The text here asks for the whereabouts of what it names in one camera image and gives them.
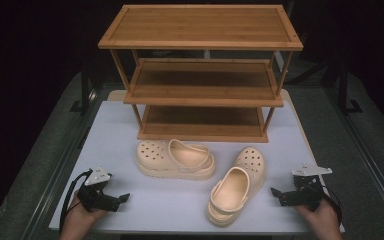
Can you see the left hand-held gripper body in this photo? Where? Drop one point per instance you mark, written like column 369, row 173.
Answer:
column 95, row 196

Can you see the beige clog shoe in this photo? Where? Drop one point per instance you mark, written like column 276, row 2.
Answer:
column 233, row 193
column 160, row 158

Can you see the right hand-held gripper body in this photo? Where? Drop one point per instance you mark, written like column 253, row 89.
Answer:
column 305, row 193

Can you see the wooden three-tier shoe rack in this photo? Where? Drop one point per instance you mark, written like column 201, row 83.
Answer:
column 200, row 26

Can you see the black metal stand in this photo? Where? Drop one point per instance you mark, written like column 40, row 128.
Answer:
column 85, row 93
column 345, row 93

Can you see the person's right hand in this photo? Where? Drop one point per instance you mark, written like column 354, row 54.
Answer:
column 323, row 216

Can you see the person's left hand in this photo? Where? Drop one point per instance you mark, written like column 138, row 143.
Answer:
column 81, row 216

